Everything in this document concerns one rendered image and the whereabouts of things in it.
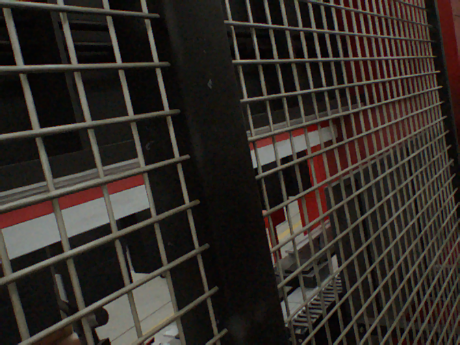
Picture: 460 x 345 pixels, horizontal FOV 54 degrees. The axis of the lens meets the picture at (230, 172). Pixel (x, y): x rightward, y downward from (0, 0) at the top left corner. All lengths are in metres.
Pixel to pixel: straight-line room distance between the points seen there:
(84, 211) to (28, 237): 0.14
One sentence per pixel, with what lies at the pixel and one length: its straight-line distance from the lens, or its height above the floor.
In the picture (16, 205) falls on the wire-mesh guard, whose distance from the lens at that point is 0.18.
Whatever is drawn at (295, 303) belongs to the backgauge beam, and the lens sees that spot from 1.32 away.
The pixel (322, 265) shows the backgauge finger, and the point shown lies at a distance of 1.45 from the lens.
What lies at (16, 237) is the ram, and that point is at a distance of 0.99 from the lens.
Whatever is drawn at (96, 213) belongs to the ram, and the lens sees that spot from 1.09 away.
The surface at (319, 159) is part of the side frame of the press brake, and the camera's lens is 2.28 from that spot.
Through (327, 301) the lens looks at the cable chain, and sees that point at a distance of 1.18.
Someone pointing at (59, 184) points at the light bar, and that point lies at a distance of 0.80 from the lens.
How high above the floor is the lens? 1.51
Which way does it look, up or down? 6 degrees down
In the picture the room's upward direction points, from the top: 12 degrees counter-clockwise
